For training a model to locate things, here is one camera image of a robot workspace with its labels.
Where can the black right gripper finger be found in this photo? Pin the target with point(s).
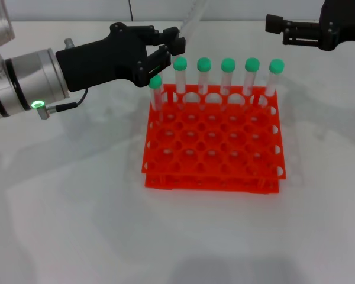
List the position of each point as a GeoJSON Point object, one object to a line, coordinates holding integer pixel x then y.
{"type": "Point", "coordinates": [275, 23]}

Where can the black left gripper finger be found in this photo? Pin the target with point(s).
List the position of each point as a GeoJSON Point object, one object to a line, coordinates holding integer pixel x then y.
{"type": "Point", "coordinates": [179, 46]}
{"type": "Point", "coordinates": [169, 35]}

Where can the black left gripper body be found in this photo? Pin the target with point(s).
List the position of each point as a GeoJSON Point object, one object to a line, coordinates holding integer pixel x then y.
{"type": "Point", "coordinates": [106, 62]}

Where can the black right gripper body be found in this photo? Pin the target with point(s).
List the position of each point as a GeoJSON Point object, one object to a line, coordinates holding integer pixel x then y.
{"type": "Point", "coordinates": [343, 20]}

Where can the orange plastic test tube rack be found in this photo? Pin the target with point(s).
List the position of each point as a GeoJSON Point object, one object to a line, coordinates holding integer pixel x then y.
{"type": "Point", "coordinates": [195, 177]}

